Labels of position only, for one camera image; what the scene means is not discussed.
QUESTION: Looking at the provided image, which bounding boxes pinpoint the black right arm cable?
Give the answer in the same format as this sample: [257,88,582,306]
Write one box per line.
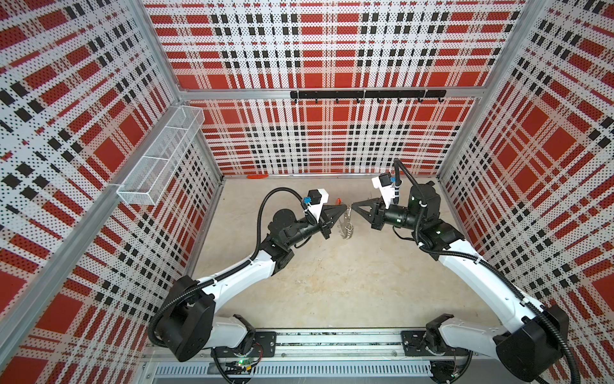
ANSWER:
[392,157,581,384]

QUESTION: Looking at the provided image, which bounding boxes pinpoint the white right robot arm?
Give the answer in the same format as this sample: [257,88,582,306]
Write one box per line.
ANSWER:
[352,174,581,383]

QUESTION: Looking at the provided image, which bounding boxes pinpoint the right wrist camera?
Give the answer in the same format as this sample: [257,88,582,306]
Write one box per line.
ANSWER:
[371,172,400,209]

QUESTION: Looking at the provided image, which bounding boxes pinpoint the metal keyring gauge red handle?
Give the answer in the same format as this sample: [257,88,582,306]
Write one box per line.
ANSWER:
[338,205,354,240]

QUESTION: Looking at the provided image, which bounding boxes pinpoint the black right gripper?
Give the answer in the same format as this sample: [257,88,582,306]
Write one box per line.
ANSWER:
[351,198,421,234]

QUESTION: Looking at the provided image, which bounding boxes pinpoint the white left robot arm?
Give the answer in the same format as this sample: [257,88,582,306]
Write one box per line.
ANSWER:
[148,204,347,362]

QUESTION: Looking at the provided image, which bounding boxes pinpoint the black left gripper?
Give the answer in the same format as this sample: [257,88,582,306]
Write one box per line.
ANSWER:
[285,204,346,247]

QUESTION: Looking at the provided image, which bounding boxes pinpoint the white wire mesh basket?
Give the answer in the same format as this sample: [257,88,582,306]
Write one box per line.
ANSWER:
[117,106,204,206]

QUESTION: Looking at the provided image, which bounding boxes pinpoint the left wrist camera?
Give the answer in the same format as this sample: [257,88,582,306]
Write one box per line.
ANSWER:
[302,188,329,223]

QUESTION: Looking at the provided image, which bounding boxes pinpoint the black hook rail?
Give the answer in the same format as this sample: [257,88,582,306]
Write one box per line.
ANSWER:
[289,89,447,101]

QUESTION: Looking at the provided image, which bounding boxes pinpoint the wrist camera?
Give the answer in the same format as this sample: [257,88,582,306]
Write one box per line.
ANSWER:
[371,172,400,209]
[302,188,329,223]

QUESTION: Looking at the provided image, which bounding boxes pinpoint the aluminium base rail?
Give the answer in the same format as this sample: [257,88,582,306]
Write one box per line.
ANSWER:
[136,328,518,383]

